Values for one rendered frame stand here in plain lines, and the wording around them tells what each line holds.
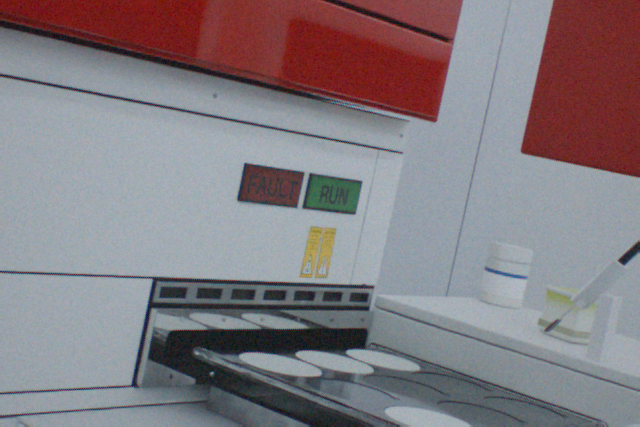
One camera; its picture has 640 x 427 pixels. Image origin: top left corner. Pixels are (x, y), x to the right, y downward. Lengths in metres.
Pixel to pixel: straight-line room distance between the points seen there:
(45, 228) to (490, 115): 3.68
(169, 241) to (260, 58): 0.24
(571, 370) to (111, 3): 0.77
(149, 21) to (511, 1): 3.66
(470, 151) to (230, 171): 3.34
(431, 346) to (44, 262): 0.63
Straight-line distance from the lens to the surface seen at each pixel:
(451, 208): 4.76
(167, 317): 1.46
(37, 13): 1.21
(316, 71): 1.51
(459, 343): 1.71
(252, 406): 1.49
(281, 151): 1.56
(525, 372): 1.67
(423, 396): 1.49
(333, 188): 1.66
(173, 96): 1.41
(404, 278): 4.60
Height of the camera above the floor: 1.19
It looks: 3 degrees down
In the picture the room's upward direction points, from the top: 12 degrees clockwise
